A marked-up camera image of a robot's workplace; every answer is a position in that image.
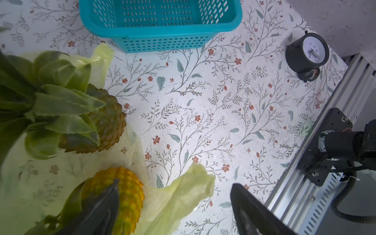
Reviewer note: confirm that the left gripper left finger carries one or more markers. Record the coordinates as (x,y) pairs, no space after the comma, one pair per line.
(99,217)

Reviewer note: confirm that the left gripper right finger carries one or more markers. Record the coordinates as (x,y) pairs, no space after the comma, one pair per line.
(252,217)

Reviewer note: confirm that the pineapple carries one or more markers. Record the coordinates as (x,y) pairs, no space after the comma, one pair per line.
(58,102)
(131,196)

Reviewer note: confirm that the green avocado plastic bag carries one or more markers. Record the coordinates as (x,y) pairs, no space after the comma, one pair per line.
(70,163)

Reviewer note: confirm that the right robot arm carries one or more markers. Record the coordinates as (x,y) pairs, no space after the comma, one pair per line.
(355,146)

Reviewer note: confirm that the small black alarm clock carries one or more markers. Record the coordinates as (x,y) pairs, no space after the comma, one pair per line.
(307,55)

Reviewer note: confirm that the teal plastic basket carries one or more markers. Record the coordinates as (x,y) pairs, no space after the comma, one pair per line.
(159,25)

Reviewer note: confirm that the aluminium front rail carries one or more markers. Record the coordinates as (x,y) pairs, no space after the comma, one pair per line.
(297,202)

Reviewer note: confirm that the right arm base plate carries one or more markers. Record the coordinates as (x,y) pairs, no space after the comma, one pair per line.
(315,162)

